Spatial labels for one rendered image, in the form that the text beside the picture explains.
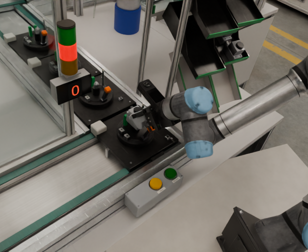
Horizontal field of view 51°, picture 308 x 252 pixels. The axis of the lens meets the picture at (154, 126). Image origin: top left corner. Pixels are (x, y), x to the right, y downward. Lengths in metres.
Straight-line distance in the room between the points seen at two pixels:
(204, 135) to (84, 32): 1.30
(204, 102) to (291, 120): 2.35
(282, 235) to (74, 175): 0.69
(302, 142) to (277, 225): 2.03
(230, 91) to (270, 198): 0.48
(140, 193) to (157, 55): 1.00
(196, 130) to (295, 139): 2.18
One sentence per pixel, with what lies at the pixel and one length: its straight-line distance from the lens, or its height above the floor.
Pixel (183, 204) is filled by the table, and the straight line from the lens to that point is 1.19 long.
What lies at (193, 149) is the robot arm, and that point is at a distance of 0.87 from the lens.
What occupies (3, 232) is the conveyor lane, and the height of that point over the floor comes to 0.92.
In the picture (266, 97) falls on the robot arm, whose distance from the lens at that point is 0.98.
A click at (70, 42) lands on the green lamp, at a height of 1.37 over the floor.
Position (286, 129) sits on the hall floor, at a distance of 3.05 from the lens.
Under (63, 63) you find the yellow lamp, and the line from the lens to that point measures 0.97.
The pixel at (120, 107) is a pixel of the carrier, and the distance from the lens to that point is 1.32.
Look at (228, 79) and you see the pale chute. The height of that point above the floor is 1.06.
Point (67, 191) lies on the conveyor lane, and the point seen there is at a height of 0.92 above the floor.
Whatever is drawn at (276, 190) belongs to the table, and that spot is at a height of 0.86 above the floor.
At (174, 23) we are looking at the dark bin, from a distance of 1.21.
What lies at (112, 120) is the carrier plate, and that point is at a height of 0.97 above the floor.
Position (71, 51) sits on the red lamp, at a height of 1.34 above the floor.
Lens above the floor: 1.85
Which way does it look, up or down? 44 degrees down
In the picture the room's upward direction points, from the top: 10 degrees clockwise
